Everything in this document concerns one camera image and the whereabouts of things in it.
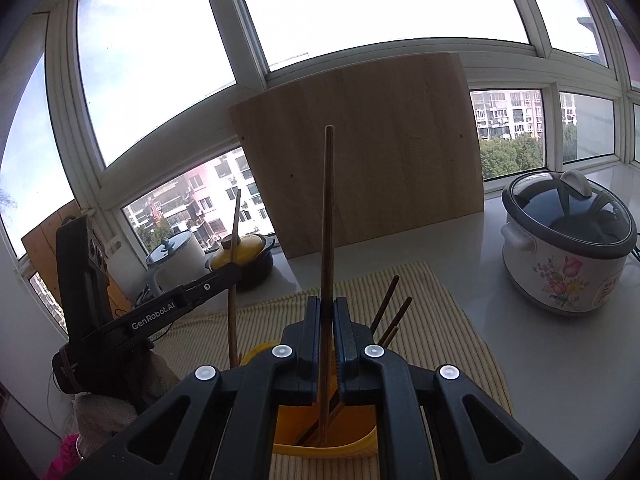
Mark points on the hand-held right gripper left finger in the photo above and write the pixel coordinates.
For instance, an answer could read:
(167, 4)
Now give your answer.
(312, 355)

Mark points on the brown wooden chopstick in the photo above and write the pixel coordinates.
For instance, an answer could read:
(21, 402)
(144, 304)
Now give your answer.
(327, 210)
(234, 230)
(391, 338)

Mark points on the white cutting board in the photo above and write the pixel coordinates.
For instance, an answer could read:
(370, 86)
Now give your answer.
(120, 270)

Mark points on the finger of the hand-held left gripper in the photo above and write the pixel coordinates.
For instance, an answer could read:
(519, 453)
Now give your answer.
(210, 285)

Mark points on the dark brown chopstick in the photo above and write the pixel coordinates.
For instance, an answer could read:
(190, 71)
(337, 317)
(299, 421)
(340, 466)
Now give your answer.
(397, 320)

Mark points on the person's left hand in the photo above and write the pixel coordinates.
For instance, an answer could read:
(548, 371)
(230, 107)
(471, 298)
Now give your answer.
(100, 415)

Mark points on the white teal electric pot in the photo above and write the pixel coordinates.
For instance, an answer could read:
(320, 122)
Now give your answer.
(180, 260)

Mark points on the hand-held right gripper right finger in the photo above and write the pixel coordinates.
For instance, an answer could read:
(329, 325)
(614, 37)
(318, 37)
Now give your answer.
(342, 355)

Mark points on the white framed window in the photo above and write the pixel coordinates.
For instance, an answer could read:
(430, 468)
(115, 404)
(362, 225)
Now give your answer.
(65, 110)

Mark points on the striped beige cloth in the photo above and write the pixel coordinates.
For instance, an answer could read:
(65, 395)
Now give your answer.
(440, 335)

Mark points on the black pot with yellow lid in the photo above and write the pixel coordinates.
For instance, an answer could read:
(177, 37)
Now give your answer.
(247, 260)

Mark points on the white floral slow cooker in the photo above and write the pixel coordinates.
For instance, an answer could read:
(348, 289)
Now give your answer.
(560, 270)

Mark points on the yellow plastic utensil container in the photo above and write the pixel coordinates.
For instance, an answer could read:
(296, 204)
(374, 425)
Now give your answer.
(350, 430)

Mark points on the brown wooden cutting board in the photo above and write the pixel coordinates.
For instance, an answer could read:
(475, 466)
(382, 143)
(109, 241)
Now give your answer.
(45, 245)

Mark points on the light wooden board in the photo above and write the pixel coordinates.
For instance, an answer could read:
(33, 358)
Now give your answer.
(375, 160)

